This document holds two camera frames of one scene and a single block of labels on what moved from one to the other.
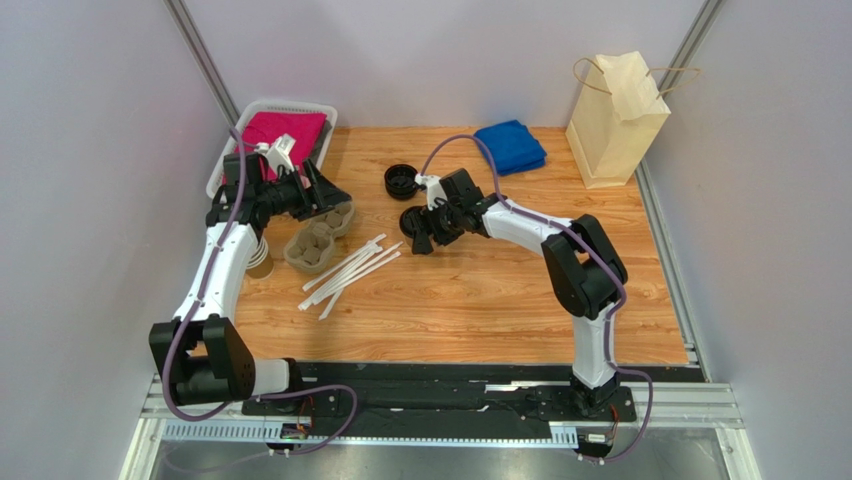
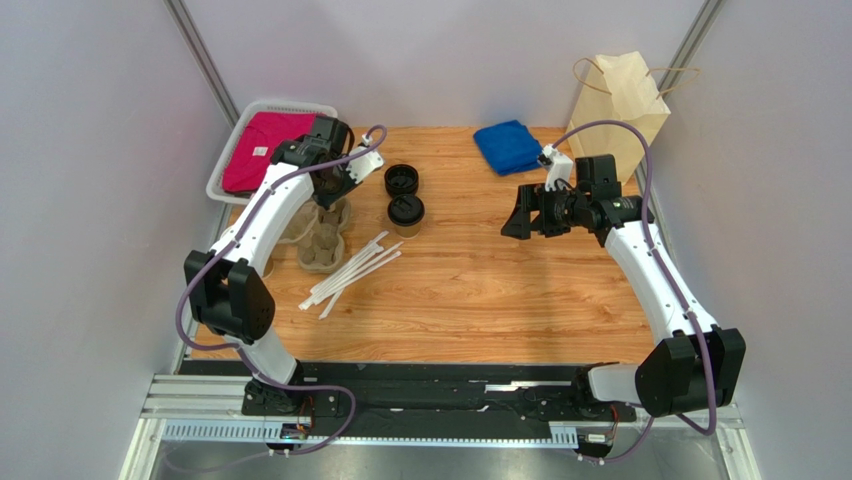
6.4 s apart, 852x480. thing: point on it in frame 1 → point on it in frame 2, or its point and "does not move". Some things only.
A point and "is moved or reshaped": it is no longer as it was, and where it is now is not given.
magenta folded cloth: x=264 y=128 does not move
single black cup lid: x=413 y=219 is moved or reshaped
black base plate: x=417 y=394 does not move
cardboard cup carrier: x=313 y=247 is moved or reshaped
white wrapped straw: x=325 y=289 does not move
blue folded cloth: x=515 y=148 does not move
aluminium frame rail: x=709 y=403 does not move
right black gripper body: x=431 y=222 → x=539 y=212
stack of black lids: x=399 y=181 does not move
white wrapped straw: x=330 y=304 does not move
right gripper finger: x=423 y=220 → x=529 y=199
